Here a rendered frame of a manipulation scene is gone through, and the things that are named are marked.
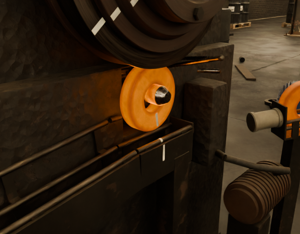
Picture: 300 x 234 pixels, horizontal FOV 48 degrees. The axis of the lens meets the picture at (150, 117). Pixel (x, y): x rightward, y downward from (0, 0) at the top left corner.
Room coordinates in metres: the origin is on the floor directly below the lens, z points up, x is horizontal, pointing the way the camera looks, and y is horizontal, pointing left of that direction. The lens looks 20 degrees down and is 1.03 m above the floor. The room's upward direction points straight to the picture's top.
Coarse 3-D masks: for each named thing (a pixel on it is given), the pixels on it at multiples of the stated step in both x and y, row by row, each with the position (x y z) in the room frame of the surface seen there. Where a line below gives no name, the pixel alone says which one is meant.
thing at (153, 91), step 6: (156, 84) 0.71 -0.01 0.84; (150, 90) 0.70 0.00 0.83; (156, 90) 0.69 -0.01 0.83; (162, 90) 0.69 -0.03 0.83; (168, 90) 0.70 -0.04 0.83; (150, 96) 0.69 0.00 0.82; (156, 96) 0.68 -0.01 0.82; (162, 96) 0.68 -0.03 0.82; (168, 96) 0.69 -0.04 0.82; (150, 102) 0.70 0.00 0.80; (156, 102) 0.69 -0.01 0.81; (162, 102) 0.68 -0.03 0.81; (168, 102) 0.69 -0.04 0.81
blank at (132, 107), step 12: (132, 72) 0.69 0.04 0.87; (144, 72) 0.69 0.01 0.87; (156, 72) 0.72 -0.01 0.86; (168, 72) 0.75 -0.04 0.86; (132, 84) 0.67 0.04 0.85; (144, 84) 0.69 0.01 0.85; (168, 84) 0.75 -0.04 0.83; (120, 96) 0.68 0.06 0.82; (132, 96) 0.66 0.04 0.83; (144, 96) 0.69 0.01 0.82; (120, 108) 0.68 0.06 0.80; (132, 108) 0.66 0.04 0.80; (144, 108) 0.69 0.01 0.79; (156, 108) 0.73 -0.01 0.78; (168, 108) 0.75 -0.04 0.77; (132, 120) 0.66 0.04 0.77; (144, 120) 0.69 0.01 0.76; (156, 120) 0.72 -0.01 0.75
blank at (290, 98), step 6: (294, 84) 0.96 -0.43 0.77; (288, 90) 0.96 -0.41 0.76; (294, 90) 0.94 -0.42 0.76; (282, 96) 0.96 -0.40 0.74; (288, 96) 0.94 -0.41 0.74; (294, 96) 0.94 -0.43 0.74; (282, 102) 0.95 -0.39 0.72; (288, 102) 0.94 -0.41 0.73; (294, 102) 0.94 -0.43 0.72; (288, 108) 0.94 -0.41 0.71; (294, 108) 0.95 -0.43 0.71; (288, 114) 0.94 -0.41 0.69; (294, 114) 0.95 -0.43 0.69
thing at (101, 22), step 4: (132, 0) 0.58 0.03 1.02; (136, 0) 0.59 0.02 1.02; (132, 4) 0.58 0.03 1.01; (116, 12) 0.58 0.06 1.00; (112, 16) 0.57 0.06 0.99; (116, 16) 0.58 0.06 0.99; (100, 20) 0.58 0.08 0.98; (104, 20) 0.58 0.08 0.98; (100, 24) 0.58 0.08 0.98; (96, 28) 0.57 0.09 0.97; (96, 32) 0.57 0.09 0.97
